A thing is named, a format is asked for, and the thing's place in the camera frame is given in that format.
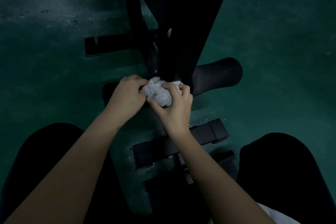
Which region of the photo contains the black foam roller pad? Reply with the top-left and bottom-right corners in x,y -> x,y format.
191,57 -> 243,97
102,82 -> 120,107

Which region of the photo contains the white fluffy cloth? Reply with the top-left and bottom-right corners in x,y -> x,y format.
141,76 -> 184,108

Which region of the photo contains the black metal bench frame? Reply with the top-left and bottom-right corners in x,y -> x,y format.
7,0 -> 239,215

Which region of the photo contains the black padded bench backrest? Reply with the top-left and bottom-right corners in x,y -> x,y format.
139,0 -> 237,83

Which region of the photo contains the person's white shirt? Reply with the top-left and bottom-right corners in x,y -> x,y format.
257,202 -> 302,224

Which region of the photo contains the person's left forearm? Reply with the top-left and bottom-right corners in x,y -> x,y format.
3,110 -> 127,224

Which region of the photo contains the person's right hand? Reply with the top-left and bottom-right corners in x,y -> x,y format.
146,83 -> 194,138

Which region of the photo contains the person's right forearm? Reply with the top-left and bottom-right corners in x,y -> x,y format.
168,129 -> 277,224

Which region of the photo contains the person's leg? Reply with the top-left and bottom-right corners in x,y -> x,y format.
236,132 -> 336,224
0,122 -> 132,224

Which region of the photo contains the person's left leg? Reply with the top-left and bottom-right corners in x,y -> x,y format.
0,122 -> 132,224

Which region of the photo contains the person's right leg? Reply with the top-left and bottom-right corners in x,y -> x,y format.
236,132 -> 336,224

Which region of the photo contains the person's left hand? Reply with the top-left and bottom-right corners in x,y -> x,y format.
104,74 -> 149,122

